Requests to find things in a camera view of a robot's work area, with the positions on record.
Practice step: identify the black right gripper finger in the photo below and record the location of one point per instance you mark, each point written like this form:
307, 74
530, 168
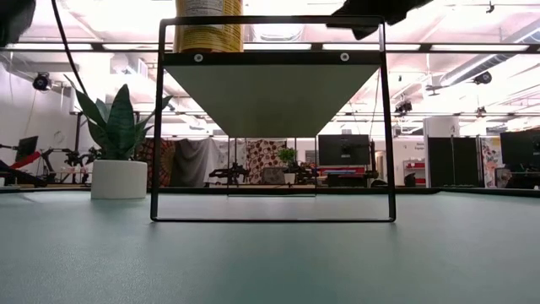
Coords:
367, 17

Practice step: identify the black background monitor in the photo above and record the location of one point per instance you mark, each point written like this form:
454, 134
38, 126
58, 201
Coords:
343, 150

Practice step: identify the green table mat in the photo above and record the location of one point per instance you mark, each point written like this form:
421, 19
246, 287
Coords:
270, 262

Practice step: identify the black aluminium table frame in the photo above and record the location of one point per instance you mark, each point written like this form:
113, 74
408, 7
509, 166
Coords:
464, 191

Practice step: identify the grey hanging cloth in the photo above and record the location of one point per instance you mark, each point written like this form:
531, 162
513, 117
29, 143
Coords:
198, 160

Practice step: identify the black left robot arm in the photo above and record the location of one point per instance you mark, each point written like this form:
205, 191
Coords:
14, 19

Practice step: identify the black cabinet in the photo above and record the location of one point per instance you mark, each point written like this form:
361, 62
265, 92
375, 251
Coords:
453, 160

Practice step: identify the amber bottle yellow cap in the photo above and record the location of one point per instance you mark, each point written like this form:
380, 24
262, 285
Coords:
208, 29

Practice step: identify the black background robot arm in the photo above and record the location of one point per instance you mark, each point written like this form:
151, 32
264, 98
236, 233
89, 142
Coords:
230, 174

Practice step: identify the brown spotted cloth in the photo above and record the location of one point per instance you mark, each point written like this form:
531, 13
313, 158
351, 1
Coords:
263, 156

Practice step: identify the snake plant in white pot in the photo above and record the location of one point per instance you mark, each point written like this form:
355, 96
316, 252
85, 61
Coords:
119, 179

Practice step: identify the black ceiling camera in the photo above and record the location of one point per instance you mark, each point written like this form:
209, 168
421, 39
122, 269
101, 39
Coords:
41, 81

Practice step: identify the white round column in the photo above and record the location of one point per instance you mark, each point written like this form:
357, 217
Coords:
441, 126

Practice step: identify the black overhead light bar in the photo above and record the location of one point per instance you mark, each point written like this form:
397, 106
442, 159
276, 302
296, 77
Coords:
316, 47

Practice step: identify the floral patterned cloth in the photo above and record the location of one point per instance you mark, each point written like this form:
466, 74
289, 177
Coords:
491, 164

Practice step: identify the wooden board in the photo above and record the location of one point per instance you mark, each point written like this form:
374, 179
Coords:
272, 101

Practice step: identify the small green background plant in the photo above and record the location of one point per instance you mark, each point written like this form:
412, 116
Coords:
288, 158

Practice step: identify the orange patterned cloth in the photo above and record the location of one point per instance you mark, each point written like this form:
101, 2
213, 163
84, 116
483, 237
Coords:
167, 160

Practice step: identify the small black monitor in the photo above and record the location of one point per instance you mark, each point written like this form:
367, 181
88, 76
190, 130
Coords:
28, 148

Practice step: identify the black wide monitor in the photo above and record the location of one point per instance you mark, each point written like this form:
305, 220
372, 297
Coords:
521, 150

